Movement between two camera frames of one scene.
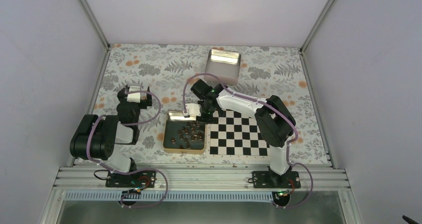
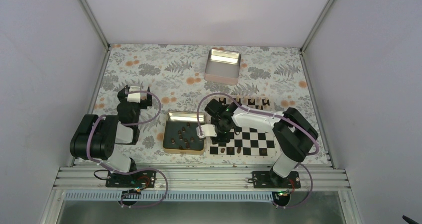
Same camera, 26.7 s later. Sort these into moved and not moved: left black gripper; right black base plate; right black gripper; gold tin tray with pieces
Moved: right black gripper
Not moved: gold tin tray with pieces; right black base plate; left black gripper
